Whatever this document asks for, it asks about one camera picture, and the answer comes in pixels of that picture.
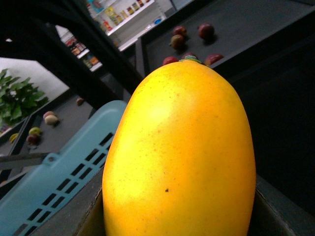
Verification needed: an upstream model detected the yellow mango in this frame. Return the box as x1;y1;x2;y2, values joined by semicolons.
102;59;256;236

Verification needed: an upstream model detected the light blue plastic basket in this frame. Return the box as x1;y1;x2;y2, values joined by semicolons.
0;100;126;236

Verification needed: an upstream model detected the red green fruit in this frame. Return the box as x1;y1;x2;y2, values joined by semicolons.
169;34;185;50

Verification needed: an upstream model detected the red fruit on shelf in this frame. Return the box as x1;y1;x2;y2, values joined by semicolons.
172;26;187;37
197;23;215;40

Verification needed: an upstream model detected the white goods shelf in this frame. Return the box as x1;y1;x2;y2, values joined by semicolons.
56;0;176;72

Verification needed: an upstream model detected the black display stand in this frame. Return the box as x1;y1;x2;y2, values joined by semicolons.
134;0;315;78

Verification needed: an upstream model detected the green potted plant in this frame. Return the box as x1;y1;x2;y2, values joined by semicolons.
0;69;49;127

